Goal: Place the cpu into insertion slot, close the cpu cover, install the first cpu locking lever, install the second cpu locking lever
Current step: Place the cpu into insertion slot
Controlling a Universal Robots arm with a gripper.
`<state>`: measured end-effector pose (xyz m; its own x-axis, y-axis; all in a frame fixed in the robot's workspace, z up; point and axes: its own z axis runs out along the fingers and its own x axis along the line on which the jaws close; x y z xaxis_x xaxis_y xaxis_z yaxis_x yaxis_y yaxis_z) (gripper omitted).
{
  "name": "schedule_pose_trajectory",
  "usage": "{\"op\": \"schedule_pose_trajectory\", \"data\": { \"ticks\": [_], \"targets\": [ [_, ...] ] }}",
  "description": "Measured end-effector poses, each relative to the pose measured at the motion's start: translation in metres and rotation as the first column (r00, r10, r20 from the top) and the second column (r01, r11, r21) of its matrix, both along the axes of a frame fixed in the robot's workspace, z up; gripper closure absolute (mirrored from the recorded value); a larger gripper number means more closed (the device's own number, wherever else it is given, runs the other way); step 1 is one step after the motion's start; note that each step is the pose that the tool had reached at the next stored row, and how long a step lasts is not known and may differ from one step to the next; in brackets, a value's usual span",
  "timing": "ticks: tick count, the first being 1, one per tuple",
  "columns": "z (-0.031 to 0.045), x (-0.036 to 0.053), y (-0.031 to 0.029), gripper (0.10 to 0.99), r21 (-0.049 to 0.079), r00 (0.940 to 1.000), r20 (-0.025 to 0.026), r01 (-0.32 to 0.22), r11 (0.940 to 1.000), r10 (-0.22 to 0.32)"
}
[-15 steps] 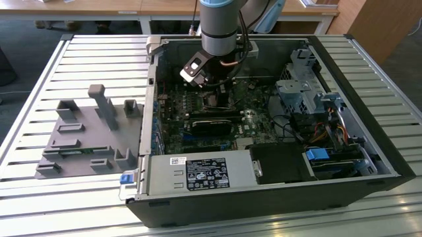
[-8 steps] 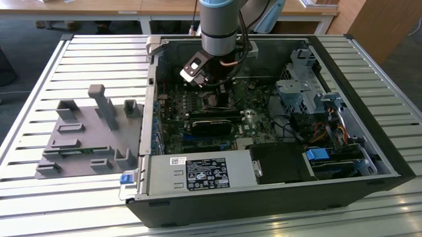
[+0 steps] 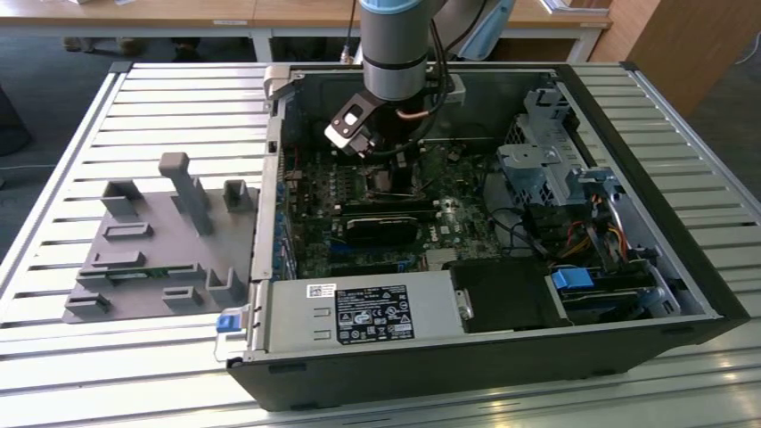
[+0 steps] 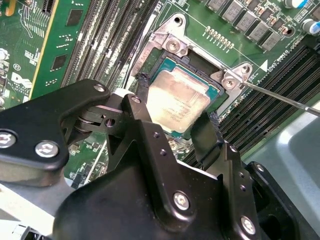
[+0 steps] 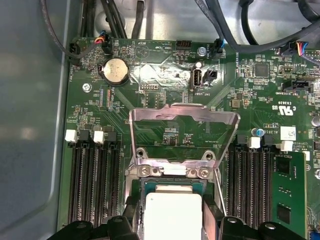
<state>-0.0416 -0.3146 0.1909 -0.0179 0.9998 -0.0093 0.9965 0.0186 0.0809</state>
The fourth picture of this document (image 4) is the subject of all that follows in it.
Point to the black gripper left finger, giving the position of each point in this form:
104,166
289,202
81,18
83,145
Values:
37,130

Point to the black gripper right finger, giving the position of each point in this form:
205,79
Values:
237,190

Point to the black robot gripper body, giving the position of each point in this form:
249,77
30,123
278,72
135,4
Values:
112,212

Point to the silver square CPU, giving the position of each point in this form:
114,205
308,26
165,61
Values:
177,100

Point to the metal socket cover frame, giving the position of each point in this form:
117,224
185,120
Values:
140,61

